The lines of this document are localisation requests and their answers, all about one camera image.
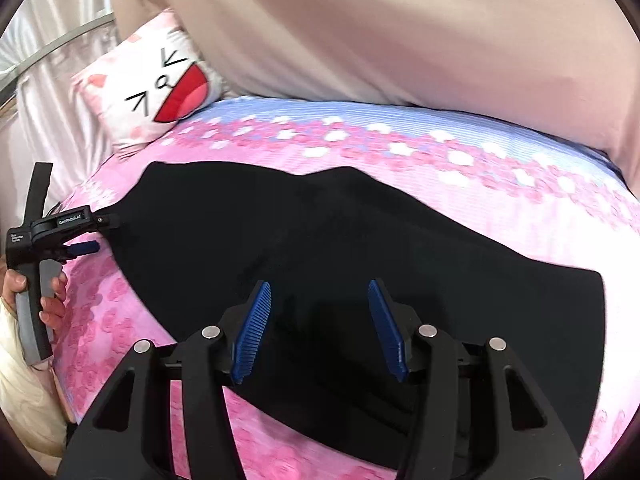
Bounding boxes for grey metal bed rail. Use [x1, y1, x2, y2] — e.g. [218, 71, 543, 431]
[0, 12, 116, 97]

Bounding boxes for white satin curtain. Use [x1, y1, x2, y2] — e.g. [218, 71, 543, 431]
[0, 0, 132, 203]

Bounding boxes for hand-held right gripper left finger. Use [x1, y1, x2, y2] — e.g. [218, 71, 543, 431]
[56, 280, 273, 480]

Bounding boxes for beige cloth drape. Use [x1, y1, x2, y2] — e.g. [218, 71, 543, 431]
[107, 0, 640, 181]

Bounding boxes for person's left hand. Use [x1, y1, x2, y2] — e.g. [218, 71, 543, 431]
[1, 269, 69, 335]

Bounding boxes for black pants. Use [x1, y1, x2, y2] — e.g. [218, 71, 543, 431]
[97, 160, 607, 466]

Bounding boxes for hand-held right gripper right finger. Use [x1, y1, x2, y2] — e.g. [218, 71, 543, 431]
[367, 279, 586, 480]

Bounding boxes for person's left forearm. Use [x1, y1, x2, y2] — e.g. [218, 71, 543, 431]
[0, 297, 69, 476]

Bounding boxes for cat face pillow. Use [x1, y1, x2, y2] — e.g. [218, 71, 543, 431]
[70, 8, 226, 153]

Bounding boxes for pink floral bedsheet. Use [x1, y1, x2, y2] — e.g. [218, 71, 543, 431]
[50, 95, 640, 480]

